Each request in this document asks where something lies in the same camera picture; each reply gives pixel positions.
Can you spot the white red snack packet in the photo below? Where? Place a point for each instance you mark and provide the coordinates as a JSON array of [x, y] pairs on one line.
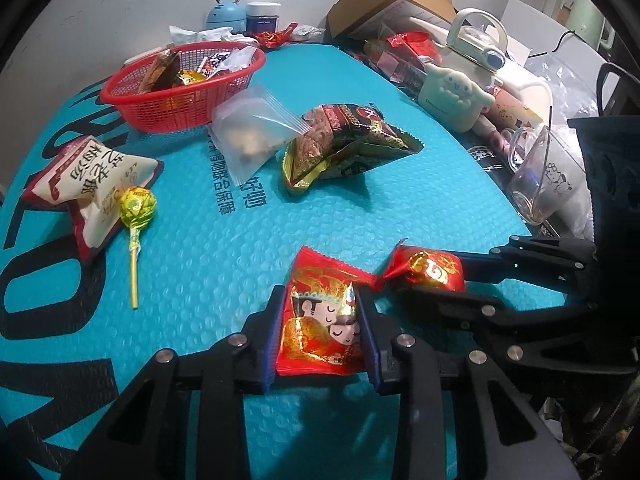
[[95, 185]]

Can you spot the pink printed cup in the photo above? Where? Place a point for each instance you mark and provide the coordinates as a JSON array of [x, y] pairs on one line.
[[510, 110]]

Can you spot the red cartoon couple packet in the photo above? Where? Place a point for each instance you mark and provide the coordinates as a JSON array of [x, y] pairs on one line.
[[320, 320]]

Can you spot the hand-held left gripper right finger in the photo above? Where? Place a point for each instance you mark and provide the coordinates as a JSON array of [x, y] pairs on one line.
[[369, 350]]

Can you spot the yellow candy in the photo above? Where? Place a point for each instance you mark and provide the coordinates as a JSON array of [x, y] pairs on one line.
[[192, 78]]

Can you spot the red plastic basket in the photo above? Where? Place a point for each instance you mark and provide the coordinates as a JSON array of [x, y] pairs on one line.
[[150, 110]]

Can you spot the small white wrapper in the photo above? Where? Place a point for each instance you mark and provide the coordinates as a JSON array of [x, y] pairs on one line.
[[310, 33]]

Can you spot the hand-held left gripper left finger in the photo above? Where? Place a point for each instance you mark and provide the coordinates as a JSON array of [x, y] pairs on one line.
[[269, 355]]

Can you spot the brown gold snack packet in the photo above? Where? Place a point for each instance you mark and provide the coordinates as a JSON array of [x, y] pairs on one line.
[[161, 72]]

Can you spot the pile of red packets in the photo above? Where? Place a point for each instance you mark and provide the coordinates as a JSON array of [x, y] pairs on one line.
[[405, 52]]

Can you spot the dark blue jar white lid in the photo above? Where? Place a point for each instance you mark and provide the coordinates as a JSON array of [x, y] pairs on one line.
[[262, 20]]

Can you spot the silver white packet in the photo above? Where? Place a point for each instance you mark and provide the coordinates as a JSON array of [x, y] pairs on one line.
[[242, 60]]

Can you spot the cream cartoon water bottle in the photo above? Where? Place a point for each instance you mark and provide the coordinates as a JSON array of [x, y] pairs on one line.
[[450, 95]]

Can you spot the white plastic pitcher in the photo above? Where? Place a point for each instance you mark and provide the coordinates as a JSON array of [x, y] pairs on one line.
[[530, 85]]

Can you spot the light green electric kettle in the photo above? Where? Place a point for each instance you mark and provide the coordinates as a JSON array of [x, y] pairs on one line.
[[592, 17]]

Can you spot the clear plastic bag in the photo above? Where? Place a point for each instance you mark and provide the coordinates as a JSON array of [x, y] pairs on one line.
[[565, 90]]

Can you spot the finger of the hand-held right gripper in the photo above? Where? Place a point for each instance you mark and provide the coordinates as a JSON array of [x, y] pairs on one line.
[[450, 305], [540, 255]]

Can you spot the red gold round candy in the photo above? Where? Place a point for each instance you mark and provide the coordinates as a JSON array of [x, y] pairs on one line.
[[430, 267]]

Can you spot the blue deer humidifier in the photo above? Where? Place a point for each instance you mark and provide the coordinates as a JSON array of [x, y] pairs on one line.
[[225, 12]]

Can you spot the clear glass cup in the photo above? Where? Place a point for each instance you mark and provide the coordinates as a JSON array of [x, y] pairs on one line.
[[540, 180]]

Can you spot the crumpled white tissue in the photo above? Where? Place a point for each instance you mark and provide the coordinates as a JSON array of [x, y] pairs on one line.
[[200, 36]]

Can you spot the yellow green lollipop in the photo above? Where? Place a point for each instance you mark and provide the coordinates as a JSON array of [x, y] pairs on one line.
[[137, 205]]

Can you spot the red gold candy wrapper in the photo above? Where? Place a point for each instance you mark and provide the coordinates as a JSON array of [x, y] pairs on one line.
[[272, 37]]

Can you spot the white cabinet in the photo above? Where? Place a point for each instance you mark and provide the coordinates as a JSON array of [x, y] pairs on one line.
[[535, 25]]

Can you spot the clear zip bag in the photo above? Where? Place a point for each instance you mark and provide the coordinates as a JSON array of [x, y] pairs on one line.
[[255, 130]]

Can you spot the dark red gold snack packet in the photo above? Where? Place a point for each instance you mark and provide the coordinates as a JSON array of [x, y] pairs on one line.
[[350, 135]]

